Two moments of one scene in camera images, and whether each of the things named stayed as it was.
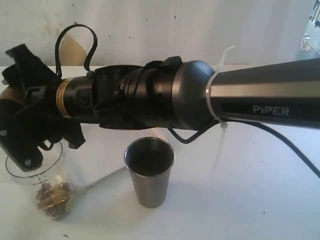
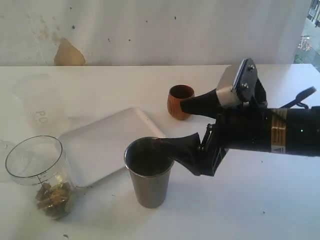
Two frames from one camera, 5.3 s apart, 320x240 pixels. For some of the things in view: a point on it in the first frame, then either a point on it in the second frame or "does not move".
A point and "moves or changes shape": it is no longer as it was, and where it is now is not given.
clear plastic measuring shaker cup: [53, 181] does not move
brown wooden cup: [13, 93] moves or changes shape
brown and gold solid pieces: [54, 200] does not move
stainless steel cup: [149, 160] does not move
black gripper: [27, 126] -> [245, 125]
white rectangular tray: [102, 152] does not move
